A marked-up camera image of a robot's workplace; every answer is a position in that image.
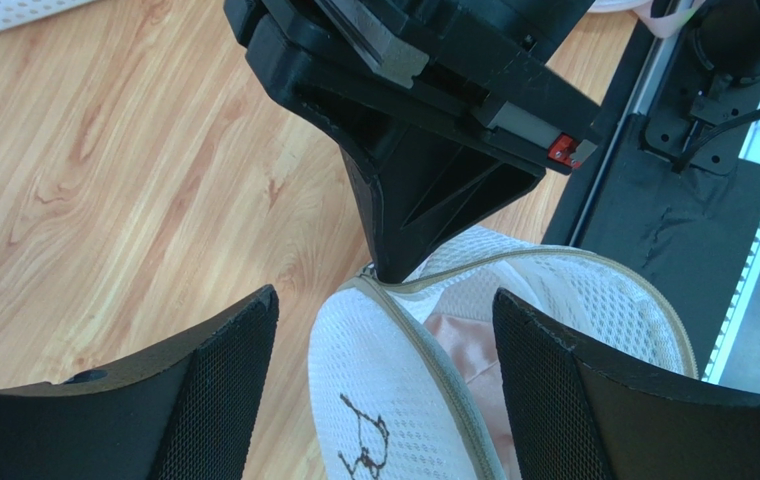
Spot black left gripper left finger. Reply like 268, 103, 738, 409
0, 285, 279, 479

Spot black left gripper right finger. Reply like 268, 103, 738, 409
493, 289, 760, 479

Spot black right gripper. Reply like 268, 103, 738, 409
223, 1, 601, 284

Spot white mesh laundry bag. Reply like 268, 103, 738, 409
308, 226, 698, 479

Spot pink satin bra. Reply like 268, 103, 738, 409
425, 314, 522, 479

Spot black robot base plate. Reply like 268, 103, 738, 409
544, 26, 760, 371

